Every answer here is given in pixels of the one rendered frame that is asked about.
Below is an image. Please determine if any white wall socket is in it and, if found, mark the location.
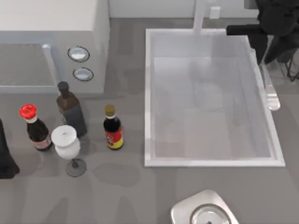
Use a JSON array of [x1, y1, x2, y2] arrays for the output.
[[209, 6, 221, 20]]

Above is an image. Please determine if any gold capped dark sauce bottle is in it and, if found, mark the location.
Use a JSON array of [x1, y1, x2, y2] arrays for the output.
[[103, 104, 124, 151]]

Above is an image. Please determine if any small round microwave knob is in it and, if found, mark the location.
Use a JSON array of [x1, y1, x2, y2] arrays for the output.
[[72, 67, 94, 82]]

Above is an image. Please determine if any white goblet with grey foot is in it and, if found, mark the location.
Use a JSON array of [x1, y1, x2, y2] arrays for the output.
[[50, 125, 87, 178]]

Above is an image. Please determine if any tall white tap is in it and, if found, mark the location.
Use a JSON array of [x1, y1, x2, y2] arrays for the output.
[[192, 0, 218, 36]]

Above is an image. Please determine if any pale microwave oven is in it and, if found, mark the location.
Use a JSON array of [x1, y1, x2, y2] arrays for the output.
[[0, 0, 111, 95]]

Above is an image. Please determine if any grey microwave door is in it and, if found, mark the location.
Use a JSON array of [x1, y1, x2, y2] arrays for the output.
[[0, 43, 58, 94]]

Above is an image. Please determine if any large round microwave knob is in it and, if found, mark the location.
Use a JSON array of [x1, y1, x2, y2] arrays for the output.
[[67, 45, 91, 63]]

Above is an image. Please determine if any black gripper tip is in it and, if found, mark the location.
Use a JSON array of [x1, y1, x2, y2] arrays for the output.
[[0, 118, 21, 180]]

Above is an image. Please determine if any black capped olive bottle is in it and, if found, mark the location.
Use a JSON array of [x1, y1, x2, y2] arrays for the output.
[[56, 81, 88, 139]]

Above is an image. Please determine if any red capped dark bottle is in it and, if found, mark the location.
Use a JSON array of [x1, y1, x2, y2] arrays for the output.
[[19, 104, 53, 152]]

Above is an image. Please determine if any white sink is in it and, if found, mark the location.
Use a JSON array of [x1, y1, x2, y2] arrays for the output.
[[144, 28, 286, 168]]

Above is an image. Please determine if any pale microwave door handle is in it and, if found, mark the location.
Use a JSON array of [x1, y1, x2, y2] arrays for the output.
[[42, 43, 58, 87]]

